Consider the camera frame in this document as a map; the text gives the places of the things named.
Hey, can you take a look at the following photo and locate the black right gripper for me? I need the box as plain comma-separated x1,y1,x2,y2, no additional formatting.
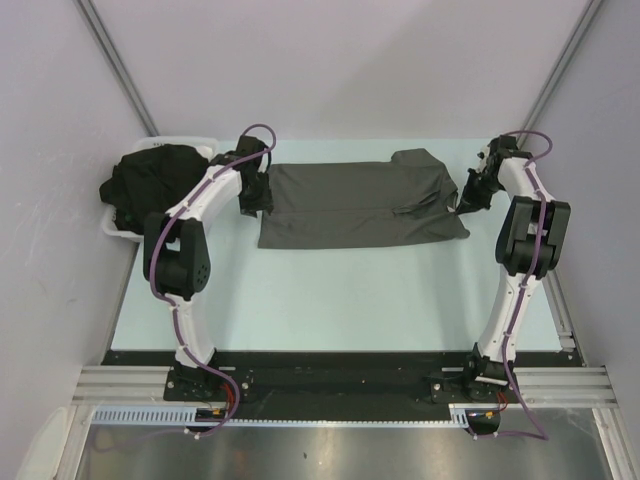
456,167,505,215

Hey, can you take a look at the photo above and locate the dark grey t shirt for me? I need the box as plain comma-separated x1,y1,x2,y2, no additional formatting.
258,148,470,250

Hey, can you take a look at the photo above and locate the white t shirt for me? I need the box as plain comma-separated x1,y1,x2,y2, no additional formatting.
187,143,216,199

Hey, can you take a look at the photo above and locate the black t shirt pile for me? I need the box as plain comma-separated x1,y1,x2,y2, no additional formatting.
99,144,191,235

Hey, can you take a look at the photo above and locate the white plastic laundry bin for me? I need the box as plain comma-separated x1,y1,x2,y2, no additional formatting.
100,136,221,243

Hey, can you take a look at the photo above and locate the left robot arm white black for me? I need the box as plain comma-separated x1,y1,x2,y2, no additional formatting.
143,131,276,400

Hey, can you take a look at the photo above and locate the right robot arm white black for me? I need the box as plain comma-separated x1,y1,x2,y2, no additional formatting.
456,131,571,401

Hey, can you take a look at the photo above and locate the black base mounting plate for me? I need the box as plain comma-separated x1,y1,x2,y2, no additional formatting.
102,349,584,407

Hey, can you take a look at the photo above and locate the aluminium right corner post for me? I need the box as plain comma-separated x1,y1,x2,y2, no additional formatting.
521,0,608,130

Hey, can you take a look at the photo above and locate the aluminium corner post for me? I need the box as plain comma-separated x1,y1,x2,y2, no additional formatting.
72,0,159,137
521,0,608,130

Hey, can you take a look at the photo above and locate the light blue cable duct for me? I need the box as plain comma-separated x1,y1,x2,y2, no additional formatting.
92,406,469,429

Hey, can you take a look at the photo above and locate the aluminium front frame rail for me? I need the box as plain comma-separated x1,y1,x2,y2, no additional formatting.
72,366,618,409

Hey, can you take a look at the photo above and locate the aluminium left corner post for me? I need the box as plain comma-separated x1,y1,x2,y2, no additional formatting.
72,0,159,137

